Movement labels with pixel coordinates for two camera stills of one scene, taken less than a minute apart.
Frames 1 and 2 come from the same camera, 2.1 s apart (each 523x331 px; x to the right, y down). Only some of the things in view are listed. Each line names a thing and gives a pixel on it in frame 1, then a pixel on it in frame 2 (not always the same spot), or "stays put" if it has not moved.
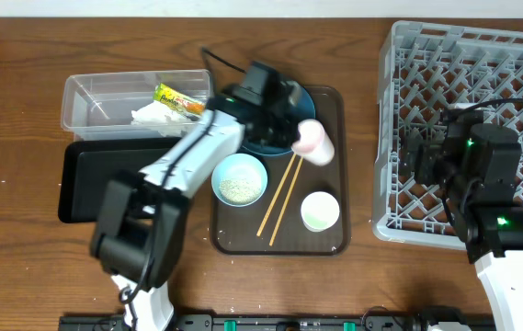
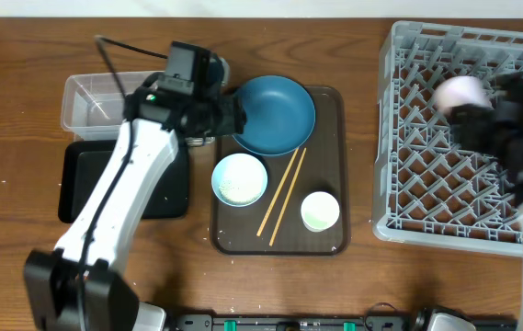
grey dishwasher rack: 502,75 stays put
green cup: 319,211 stays put
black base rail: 398,322 stays put
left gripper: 287,126 → 227,113
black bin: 88,165 stays put
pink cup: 314,144 → 460,90
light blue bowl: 239,179 stays put
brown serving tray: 306,209 stays put
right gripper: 428,151 → 473,131
